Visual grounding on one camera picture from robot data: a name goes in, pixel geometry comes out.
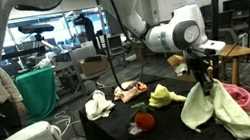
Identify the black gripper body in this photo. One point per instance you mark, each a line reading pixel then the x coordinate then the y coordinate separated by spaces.
pixel 200 64

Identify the small yellow-green towel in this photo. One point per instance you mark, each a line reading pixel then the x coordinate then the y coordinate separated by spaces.
pixel 163 96

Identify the grey office chair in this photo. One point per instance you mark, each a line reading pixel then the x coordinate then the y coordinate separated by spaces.
pixel 94 76

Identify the black table cloth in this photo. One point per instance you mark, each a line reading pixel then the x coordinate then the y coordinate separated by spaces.
pixel 119 138

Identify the pink t-shirt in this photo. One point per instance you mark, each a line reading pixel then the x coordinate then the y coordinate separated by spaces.
pixel 244 96

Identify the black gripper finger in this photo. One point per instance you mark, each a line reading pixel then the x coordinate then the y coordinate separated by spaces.
pixel 204 84
pixel 211 83

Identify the small white towel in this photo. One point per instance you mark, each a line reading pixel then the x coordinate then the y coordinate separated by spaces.
pixel 97 106

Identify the pale green towel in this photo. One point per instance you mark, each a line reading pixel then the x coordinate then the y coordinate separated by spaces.
pixel 202 108

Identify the orange plush radish green leaves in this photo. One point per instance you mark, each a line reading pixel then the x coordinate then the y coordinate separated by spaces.
pixel 145 120

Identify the black computer monitor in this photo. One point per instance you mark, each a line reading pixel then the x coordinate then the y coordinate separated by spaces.
pixel 239 4
pixel 206 10

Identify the peach printed t-shirt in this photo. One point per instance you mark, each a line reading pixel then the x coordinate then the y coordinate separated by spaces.
pixel 128 93

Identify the black camera on tripod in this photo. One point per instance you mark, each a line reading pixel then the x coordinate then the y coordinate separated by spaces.
pixel 35 28

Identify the long cardboard box black tape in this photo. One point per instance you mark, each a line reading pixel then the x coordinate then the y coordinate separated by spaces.
pixel 177 60

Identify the small cardboard box on chair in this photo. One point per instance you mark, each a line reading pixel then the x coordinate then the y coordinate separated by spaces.
pixel 94 66

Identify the wooden stool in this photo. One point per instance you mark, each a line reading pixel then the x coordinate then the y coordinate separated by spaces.
pixel 236 50

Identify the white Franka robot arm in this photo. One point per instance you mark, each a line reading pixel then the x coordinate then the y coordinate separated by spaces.
pixel 167 36

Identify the green cloth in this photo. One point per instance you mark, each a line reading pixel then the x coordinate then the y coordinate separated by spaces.
pixel 37 94

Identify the person in beige sweater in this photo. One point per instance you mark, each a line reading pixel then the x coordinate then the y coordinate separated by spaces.
pixel 6 88

